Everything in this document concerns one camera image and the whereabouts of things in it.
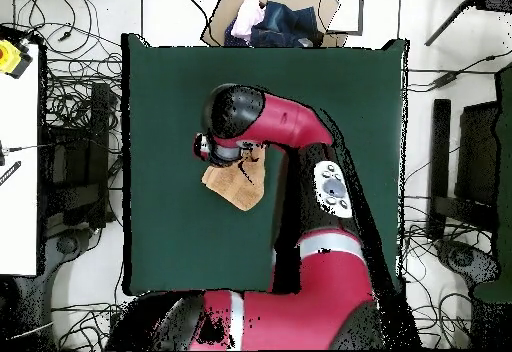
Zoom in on tan terry towel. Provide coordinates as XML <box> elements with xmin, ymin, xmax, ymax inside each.
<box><xmin>200</xmin><ymin>146</ymin><xmax>268</xmax><ymax>212</ymax></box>

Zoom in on dark green table cloth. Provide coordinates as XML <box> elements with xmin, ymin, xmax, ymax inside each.
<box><xmin>120</xmin><ymin>32</ymin><xmax>410</xmax><ymax>298</ymax></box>

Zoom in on black metal stand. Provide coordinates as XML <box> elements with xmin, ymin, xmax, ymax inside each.
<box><xmin>426</xmin><ymin>98</ymin><xmax>501</xmax><ymax>242</ymax></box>
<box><xmin>39</xmin><ymin>81</ymin><xmax>123</xmax><ymax>231</ymax></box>

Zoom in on purple dotted garment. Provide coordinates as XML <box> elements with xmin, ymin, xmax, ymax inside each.
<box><xmin>223</xmin><ymin>19</ymin><xmax>254</xmax><ymax>48</ymax></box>

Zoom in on cardboard box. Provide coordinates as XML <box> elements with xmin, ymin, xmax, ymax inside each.
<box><xmin>199</xmin><ymin>0</ymin><xmax>350</xmax><ymax>48</ymax></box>

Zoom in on pale pink garment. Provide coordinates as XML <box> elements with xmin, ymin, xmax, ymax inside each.
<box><xmin>230</xmin><ymin>0</ymin><xmax>268</xmax><ymax>43</ymax></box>

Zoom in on blue jeans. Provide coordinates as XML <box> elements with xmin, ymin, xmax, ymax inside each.
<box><xmin>250</xmin><ymin>0</ymin><xmax>325</xmax><ymax>48</ymax></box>

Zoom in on round black base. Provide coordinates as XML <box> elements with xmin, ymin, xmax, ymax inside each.
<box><xmin>434</xmin><ymin>238</ymin><xmax>502</xmax><ymax>291</ymax></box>
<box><xmin>53</xmin><ymin>229</ymin><xmax>83</xmax><ymax>258</ymax></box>

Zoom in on white side table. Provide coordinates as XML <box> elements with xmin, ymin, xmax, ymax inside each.
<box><xmin>0</xmin><ymin>42</ymin><xmax>40</xmax><ymax>277</ymax></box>

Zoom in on black striped tool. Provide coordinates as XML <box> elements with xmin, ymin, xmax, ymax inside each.
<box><xmin>0</xmin><ymin>160</ymin><xmax>23</xmax><ymax>188</ymax></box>

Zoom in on yellow emergency stop button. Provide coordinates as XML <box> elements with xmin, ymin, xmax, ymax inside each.
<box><xmin>0</xmin><ymin>38</ymin><xmax>34</xmax><ymax>80</ymax></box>

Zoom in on green cloth-covered table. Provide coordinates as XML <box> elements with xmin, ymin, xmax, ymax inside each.
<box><xmin>471</xmin><ymin>62</ymin><xmax>512</xmax><ymax>304</ymax></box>

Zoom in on black tripod stand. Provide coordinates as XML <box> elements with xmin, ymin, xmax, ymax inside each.
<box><xmin>423</xmin><ymin>0</ymin><xmax>512</xmax><ymax>48</ymax></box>

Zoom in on black cable tangle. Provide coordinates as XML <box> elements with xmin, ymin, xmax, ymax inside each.
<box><xmin>51</xmin><ymin>302</ymin><xmax>121</xmax><ymax>352</ymax></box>
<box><xmin>13</xmin><ymin>0</ymin><xmax>123</xmax><ymax>133</ymax></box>
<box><xmin>403</xmin><ymin>195</ymin><xmax>481</xmax><ymax>350</ymax></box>

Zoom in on black power adapter cable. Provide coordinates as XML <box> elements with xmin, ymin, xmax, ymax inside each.
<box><xmin>406</xmin><ymin>49</ymin><xmax>512</xmax><ymax>92</ymax></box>

